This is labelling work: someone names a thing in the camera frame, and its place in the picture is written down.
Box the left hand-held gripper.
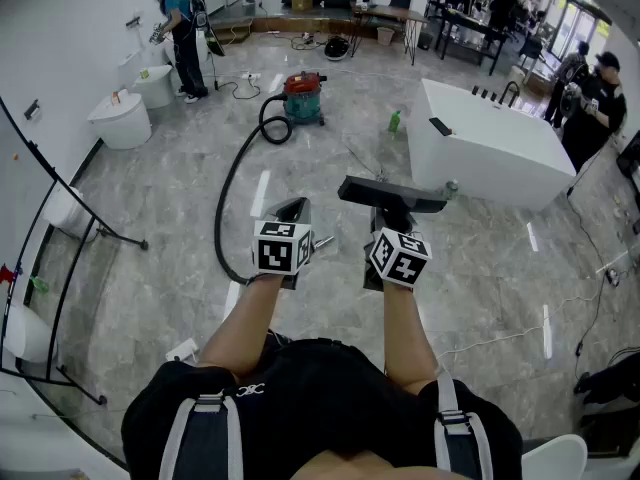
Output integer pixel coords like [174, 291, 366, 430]
[252, 196, 319, 291]

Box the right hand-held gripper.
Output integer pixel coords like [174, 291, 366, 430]
[363, 216, 433, 292]

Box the black vacuum floor nozzle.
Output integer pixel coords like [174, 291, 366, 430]
[337, 175, 448, 219]

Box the black vacuum hose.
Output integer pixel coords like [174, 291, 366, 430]
[213, 93, 296, 286]

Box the person's left forearm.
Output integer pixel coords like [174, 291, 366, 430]
[197, 273, 294, 380]

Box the person's right forearm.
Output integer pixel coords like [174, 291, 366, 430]
[382, 282, 440, 395]

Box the red and green vacuum cleaner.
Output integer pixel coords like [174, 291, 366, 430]
[282, 70, 329, 127]

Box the black round robot vacuum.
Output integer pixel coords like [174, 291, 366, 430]
[323, 35, 351, 62]

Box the white bathtub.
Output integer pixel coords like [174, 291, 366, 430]
[407, 78, 577, 213]

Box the person's black shirt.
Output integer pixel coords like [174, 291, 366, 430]
[121, 337, 524, 480]

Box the white toilet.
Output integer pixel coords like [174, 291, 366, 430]
[131, 64, 175, 110]
[87, 89, 153, 151]
[42, 183, 100, 243]
[0, 300, 59, 364]

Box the black bathtub faucet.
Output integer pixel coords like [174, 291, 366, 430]
[499, 80, 521, 108]

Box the wooden table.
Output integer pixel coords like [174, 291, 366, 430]
[349, 3, 429, 67]

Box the black table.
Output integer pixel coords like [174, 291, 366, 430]
[434, 7, 511, 77]

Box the grey shoulder strap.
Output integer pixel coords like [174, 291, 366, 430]
[158, 392, 245, 480]
[433, 365, 494, 480]

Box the black metal rack frame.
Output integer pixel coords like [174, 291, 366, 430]
[0, 96, 150, 405]

